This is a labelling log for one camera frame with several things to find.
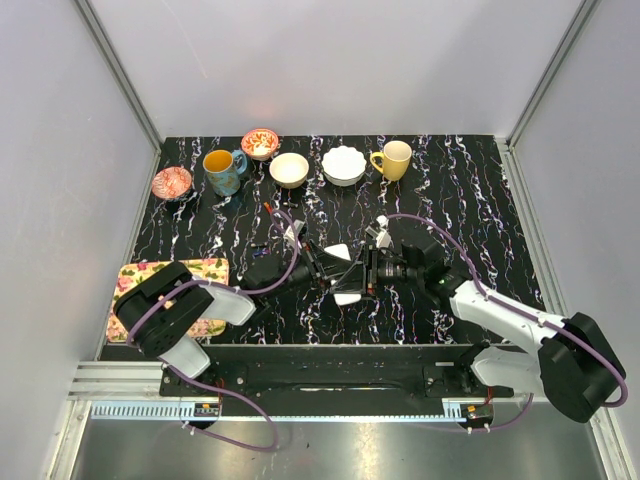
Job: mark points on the cream round bowl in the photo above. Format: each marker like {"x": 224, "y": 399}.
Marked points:
{"x": 289, "y": 170}

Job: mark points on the blue purple AAA battery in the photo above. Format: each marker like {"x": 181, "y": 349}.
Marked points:
{"x": 260, "y": 249}

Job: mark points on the floral rectangular tray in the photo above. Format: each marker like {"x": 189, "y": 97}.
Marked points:
{"x": 131, "y": 275}

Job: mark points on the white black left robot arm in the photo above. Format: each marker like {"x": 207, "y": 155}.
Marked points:
{"x": 158, "y": 313}

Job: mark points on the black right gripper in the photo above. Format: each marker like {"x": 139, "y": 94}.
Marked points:
{"x": 363, "y": 275}

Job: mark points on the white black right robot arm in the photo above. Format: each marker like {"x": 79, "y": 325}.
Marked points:
{"x": 520, "y": 325}

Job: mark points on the blue patterned mug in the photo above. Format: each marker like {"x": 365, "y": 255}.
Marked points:
{"x": 224, "y": 169}

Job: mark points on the white battery cover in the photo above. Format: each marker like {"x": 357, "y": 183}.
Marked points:
{"x": 339, "y": 250}

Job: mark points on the left aluminium frame post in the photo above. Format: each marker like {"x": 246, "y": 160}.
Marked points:
{"x": 98, "y": 32}

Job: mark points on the orange floral bowl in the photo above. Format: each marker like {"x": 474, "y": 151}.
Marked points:
{"x": 260, "y": 143}

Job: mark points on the aluminium table edge rail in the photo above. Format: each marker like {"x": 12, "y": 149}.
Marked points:
{"x": 143, "y": 379}

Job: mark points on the aluminium corner frame post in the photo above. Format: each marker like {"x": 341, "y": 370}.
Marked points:
{"x": 580, "y": 19}

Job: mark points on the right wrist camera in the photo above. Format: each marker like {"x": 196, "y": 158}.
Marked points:
{"x": 378, "y": 232}

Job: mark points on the yellow mug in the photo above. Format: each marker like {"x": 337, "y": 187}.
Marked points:
{"x": 393, "y": 160}

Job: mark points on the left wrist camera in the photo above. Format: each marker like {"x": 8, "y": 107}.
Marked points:
{"x": 293, "y": 233}

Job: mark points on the white remote control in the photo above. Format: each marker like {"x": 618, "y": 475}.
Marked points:
{"x": 342, "y": 299}

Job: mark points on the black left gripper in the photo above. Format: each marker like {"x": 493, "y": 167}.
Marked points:
{"x": 325, "y": 265}

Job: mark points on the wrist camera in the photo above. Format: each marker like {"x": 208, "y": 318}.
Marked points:
{"x": 293, "y": 233}
{"x": 378, "y": 232}

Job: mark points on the red patterned small dish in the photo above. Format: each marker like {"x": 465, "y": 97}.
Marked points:
{"x": 172, "y": 183}

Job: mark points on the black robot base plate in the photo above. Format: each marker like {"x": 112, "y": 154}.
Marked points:
{"x": 413, "y": 371}

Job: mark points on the white scalloped bowl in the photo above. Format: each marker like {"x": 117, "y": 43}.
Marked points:
{"x": 343, "y": 166}

